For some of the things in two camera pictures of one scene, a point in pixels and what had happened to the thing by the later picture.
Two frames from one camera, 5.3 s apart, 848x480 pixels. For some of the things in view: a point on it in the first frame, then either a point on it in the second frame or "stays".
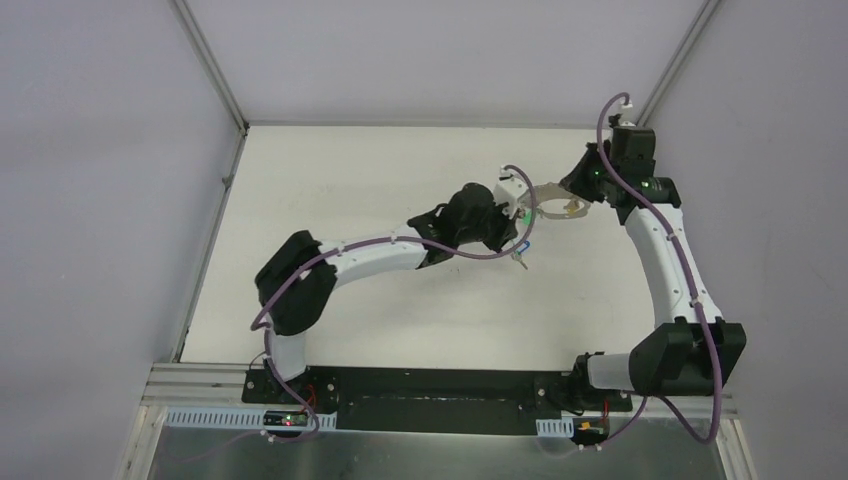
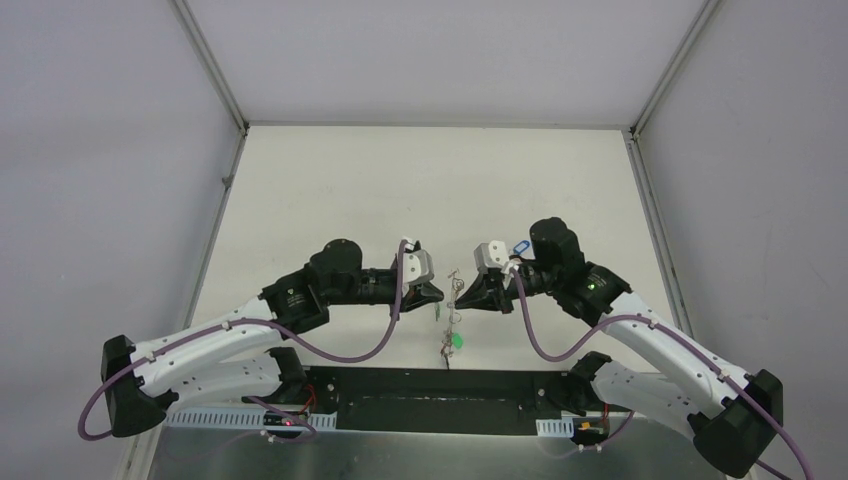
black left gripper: (500, 230) → (411, 290)
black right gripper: (575, 182) → (488, 293)
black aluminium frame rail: (500, 401) stays
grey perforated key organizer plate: (553, 191) → (456, 286)
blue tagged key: (516, 255) stays
